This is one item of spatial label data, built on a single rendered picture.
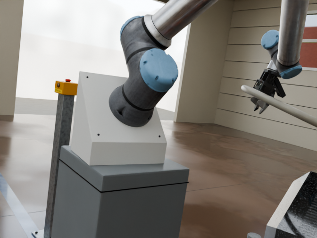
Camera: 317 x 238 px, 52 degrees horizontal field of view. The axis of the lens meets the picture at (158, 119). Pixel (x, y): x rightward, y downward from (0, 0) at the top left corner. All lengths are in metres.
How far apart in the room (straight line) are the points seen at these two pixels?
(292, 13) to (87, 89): 0.79
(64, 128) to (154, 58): 1.19
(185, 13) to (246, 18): 9.10
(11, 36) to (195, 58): 4.95
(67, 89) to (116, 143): 1.00
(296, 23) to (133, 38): 0.58
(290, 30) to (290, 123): 7.69
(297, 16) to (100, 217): 0.95
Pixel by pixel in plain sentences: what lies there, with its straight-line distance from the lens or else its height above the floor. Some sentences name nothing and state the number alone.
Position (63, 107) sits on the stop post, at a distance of 2.18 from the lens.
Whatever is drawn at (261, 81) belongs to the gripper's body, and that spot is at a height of 1.24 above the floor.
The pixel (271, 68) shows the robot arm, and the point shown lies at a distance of 1.66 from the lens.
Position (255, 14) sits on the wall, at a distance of 10.10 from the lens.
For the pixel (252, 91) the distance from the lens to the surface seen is 1.36.
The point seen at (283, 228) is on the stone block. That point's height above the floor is 0.61.
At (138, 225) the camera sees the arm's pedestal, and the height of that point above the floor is 0.64.
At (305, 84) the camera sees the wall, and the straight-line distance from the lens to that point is 8.82.
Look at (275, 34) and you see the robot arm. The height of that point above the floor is 1.45.
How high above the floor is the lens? 1.20
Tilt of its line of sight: 7 degrees down
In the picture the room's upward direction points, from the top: 8 degrees clockwise
